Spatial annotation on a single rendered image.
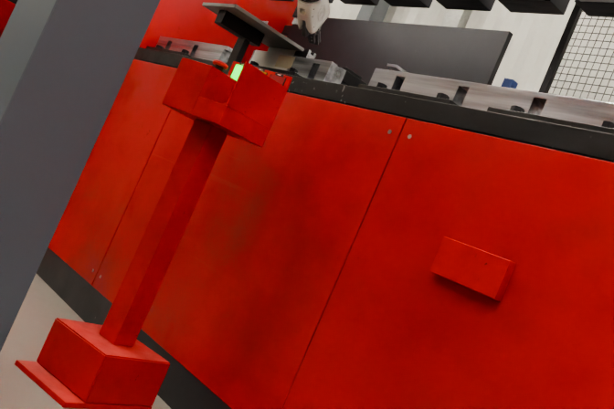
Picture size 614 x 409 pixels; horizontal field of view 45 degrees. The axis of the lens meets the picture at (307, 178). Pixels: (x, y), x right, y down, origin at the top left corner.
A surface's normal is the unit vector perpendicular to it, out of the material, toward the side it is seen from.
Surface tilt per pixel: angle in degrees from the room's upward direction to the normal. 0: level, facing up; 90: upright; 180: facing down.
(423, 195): 90
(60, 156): 90
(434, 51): 90
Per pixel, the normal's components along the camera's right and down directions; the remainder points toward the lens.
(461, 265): -0.70, -0.34
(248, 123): 0.74, 0.29
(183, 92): -0.54, -0.29
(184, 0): 0.60, 0.22
